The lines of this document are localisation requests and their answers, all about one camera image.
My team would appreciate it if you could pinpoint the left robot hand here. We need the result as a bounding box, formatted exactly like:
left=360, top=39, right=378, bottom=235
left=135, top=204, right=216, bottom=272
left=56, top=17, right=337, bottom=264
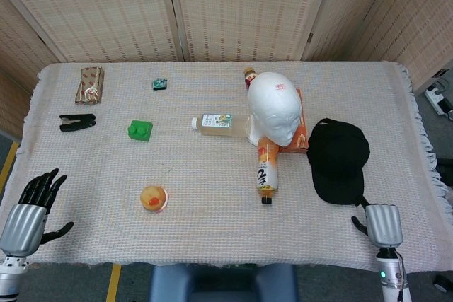
left=0, top=168, right=75, bottom=258

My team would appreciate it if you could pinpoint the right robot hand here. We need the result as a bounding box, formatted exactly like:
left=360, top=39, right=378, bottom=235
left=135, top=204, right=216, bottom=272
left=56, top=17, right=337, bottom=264
left=350, top=194, right=405, bottom=249

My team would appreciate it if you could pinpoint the black baseball cap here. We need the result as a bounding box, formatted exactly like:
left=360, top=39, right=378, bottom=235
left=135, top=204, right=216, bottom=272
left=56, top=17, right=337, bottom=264
left=306, top=117, right=371, bottom=206

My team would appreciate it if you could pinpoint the white foam mannequin head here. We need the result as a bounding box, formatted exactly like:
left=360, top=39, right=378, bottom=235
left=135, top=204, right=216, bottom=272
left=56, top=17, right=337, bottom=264
left=247, top=71, right=302, bottom=147

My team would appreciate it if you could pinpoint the black stapler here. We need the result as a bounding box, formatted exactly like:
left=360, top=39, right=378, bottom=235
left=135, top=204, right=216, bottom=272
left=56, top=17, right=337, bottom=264
left=59, top=112, right=97, bottom=133

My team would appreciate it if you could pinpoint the orange cardboard box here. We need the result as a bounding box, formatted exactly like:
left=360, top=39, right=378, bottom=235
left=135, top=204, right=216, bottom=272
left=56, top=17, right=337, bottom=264
left=278, top=87, right=310, bottom=155

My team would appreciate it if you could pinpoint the orange juice bottle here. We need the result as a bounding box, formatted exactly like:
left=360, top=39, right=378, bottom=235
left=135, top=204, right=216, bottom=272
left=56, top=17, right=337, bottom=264
left=255, top=135, right=281, bottom=206

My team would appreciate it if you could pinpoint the fruit jelly cup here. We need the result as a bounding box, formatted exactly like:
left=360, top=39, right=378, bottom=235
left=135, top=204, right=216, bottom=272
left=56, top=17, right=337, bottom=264
left=139, top=183, right=170, bottom=214

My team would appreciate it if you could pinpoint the white power strip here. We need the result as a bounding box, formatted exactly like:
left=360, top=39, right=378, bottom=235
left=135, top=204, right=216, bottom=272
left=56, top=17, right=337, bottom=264
left=424, top=82, right=453, bottom=117

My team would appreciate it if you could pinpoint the green toy brick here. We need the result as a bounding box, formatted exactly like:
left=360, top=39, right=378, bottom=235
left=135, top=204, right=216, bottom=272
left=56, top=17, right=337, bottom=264
left=127, top=120, right=154, bottom=144

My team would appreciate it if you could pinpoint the blue chair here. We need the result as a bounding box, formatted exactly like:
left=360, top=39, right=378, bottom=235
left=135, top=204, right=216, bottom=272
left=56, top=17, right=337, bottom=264
left=149, top=263, right=299, bottom=302

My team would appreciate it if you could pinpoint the white woven tablecloth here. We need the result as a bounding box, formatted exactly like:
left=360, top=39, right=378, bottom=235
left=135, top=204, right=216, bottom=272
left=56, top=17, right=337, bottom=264
left=0, top=61, right=453, bottom=270

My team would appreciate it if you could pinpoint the clear tea bottle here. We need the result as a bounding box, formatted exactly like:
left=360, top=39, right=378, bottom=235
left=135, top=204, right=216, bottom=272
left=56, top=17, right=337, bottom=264
left=191, top=112, right=256, bottom=140

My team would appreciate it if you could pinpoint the woven folding screen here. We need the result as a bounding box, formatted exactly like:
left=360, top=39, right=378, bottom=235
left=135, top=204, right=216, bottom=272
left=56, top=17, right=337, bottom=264
left=0, top=0, right=453, bottom=139

